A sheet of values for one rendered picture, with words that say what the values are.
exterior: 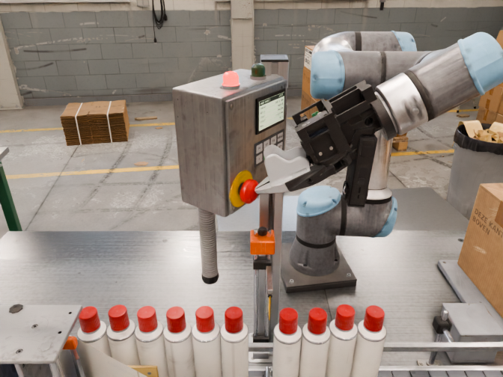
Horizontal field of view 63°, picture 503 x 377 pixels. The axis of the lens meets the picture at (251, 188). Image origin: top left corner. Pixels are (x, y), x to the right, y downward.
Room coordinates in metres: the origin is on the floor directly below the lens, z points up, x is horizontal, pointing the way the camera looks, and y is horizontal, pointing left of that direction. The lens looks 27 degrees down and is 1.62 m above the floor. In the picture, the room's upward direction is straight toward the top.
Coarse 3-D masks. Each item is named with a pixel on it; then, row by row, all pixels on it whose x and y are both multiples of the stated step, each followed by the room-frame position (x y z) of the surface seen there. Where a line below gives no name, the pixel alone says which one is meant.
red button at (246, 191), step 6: (246, 180) 0.56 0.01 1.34; (252, 180) 0.56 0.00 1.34; (240, 186) 0.56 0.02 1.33; (246, 186) 0.55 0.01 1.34; (252, 186) 0.55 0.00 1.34; (240, 192) 0.54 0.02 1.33; (246, 192) 0.54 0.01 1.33; (252, 192) 0.55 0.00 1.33; (240, 198) 0.55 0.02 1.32; (246, 198) 0.54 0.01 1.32; (252, 198) 0.55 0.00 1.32
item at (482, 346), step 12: (252, 348) 0.58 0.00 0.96; (264, 348) 0.58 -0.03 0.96; (384, 348) 0.58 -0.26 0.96; (396, 348) 0.58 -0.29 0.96; (408, 348) 0.58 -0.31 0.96; (420, 348) 0.58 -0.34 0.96; (432, 348) 0.58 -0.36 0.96; (444, 348) 0.58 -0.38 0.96; (456, 348) 0.58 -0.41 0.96; (468, 348) 0.58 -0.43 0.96; (480, 348) 0.58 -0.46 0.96; (492, 348) 0.58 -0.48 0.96
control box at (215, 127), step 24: (240, 72) 0.70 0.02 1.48; (192, 96) 0.57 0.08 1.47; (216, 96) 0.55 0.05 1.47; (240, 96) 0.57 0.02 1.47; (192, 120) 0.57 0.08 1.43; (216, 120) 0.55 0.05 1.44; (240, 120) 0.57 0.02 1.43; (192, 144) 0.57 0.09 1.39; (216, 144) 0.55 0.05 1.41; (240, 144) 0.56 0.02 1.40; (192, 168) 0.58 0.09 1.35; (216, 168) 0.55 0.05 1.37; (240, 168) 0.56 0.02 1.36; (264, 168) 0.62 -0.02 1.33; (192, 192) 0.58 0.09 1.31; (216, 192) 0.55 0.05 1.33
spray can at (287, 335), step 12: (288, 312) 0.55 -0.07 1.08; (288, 324) 0.53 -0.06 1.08; (276, 336) 0.54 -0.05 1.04; (288, 336) 0.53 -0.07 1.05; (300, 336) 0.54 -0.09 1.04; (276, 348) 0.53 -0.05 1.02; (288, 348) 0.52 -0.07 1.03; (300, 348) 0.54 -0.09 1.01; (276, 360) 0.53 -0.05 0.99; (288, 360) 0.52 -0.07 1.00; (276, 372) 0.53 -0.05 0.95; (288, 372) 0.52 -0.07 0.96
